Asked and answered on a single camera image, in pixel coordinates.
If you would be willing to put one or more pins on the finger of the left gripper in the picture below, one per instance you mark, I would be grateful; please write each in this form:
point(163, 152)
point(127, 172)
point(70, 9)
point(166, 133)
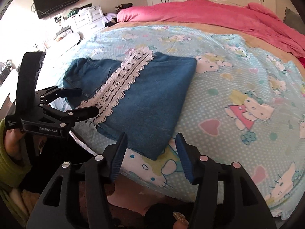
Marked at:
point(52, 93)
point(68, 118)

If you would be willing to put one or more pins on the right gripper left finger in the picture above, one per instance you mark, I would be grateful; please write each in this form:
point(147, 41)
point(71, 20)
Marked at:
point(75, 197)

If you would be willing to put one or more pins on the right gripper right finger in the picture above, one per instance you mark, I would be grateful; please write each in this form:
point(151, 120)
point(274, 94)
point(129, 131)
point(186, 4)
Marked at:
point(226, 195)

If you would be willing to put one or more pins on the blue denim pants lace hem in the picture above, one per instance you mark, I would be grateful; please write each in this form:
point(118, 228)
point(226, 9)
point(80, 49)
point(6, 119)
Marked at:
point(141, 96)

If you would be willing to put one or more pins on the yellow green sleeve forearm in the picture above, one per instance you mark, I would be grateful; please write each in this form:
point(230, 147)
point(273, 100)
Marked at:
point(11, 176)

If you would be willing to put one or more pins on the left hand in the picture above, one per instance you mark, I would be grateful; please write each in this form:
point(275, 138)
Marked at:
point(12, 143)

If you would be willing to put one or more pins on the right hand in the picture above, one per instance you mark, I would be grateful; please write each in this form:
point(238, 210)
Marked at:
point(181, 222)

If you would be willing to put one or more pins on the white drawer cabinet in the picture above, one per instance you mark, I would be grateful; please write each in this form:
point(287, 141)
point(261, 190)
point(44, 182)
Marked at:
point(88, 21)

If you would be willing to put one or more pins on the light blue cartoon cat sheet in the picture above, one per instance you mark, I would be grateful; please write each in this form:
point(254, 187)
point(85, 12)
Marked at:
point(243, 104)

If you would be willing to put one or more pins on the pile of folded clothes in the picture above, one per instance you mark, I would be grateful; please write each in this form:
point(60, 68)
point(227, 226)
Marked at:
point(120, 7)

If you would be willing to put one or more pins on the pink plush blanket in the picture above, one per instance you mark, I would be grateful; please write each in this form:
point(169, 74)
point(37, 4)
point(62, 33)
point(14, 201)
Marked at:
point(253, 19)

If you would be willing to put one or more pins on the grey quilted headboard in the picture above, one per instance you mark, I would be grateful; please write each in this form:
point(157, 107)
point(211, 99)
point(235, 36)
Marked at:
point(294, 21)

